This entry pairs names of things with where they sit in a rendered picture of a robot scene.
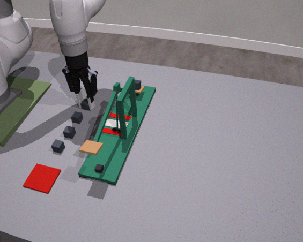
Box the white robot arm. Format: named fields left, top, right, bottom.
left=0, top=0, right=106, bottom=114

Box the red flat square plate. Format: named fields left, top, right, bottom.
left=23, top=164, right=61, bottom=194

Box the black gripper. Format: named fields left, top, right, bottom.
left=62, top=52, right=98, bottom=111

